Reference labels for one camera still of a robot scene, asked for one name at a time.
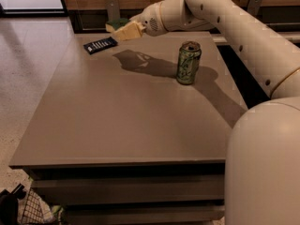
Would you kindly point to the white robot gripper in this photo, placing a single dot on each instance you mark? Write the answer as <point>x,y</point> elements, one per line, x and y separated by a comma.
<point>150,20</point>

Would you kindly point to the green and yellow sponge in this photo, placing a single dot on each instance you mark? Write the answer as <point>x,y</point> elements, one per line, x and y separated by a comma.
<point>114,25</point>

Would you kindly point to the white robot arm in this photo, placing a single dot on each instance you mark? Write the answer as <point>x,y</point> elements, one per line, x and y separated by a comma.
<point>262,178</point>

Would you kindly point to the blue rxbar blueberry wrapper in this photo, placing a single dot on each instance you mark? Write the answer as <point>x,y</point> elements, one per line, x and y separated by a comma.
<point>100,45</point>

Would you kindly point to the green soda can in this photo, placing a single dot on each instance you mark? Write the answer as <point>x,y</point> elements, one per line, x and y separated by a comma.
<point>188,62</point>

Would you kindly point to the grey drawer cabinet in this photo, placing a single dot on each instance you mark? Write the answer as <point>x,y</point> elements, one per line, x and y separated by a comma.
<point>121,113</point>

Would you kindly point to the upper grey drawer front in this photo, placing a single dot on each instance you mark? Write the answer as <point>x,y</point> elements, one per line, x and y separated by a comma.
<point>131,190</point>

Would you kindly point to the grey drawer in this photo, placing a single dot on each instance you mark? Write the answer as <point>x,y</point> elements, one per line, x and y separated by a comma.
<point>146,216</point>
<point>131,190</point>

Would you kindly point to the lower grey drawer front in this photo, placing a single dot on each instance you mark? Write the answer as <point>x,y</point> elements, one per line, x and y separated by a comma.
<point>146,216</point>

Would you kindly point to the black object on floor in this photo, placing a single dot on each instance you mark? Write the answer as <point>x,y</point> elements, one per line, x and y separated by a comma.
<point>9,205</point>

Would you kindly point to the left metal bracket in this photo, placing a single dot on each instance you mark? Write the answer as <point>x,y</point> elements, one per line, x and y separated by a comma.
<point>113,9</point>

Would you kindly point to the metal bracket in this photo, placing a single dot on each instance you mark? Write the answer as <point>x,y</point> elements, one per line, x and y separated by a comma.
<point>253,7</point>
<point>113,9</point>

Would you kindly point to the horizontal metal rail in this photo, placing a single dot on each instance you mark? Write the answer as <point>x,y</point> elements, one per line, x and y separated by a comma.
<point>279,27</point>

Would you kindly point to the right metal bracket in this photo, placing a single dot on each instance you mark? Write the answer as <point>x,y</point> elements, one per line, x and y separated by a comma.
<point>253,7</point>

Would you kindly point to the wire basket with cloth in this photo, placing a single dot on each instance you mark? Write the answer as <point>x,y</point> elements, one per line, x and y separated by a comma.
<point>34,211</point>

